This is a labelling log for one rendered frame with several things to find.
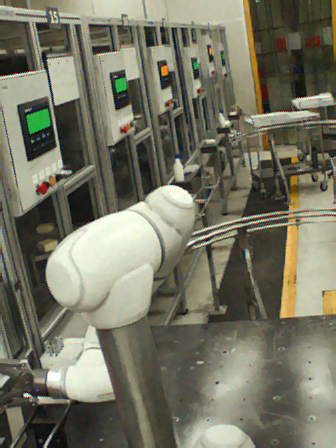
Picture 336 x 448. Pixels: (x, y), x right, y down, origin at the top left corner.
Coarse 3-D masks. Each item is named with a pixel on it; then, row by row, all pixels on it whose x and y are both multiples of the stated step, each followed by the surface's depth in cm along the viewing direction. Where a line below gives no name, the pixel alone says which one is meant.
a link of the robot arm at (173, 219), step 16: (160, 192) 113; (176, 192) 114; (128, 208) 113; (144, 208) 112; (160, 208) 110; (176, 208) 111; (192, 208) 113; (160, 224) 110; (176, 224) 111; (192, 224) 114; (160, 240) 109; (176, 240) 112; (176, 256) 117; (160, 272) 120
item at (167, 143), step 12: (168, 48) 451; (168, 60) 447; (180, 60) 493; (168, 72) 444; (180, 72) 489; (180, 84) 485; (168, 120) 432; (168, 132) 428; (180, 132) 519; (192, 132) 512; (168, 144) 425; (180, 144) 522; (192, 144) 508; (168, 156) 422; (168, 168) 419
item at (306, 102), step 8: (320, 96) 816; (328, 96) 742; (296, 104) 776; (304, 104) 760; (312, 104) 755; (320, 104) 745; (328, 104) 744; (328, 128) 828; (296, 136) 835; (304, 136) 758; (328, 136) 831; (296, 144) 838; (304, 144) 761; (312, 144) 816; (320, 144) 808; (328, 144) 800; (304, 152) 766; (320, 152) 762
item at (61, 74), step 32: (0, 32) 199; (64, 32) 254; (0, 64) 197; (64, 64) 250; (64, 96) 248; (64, 128) 247; (64, 160) 245; (32, 224) 212; (32, 256) 210; (32, 288) 207
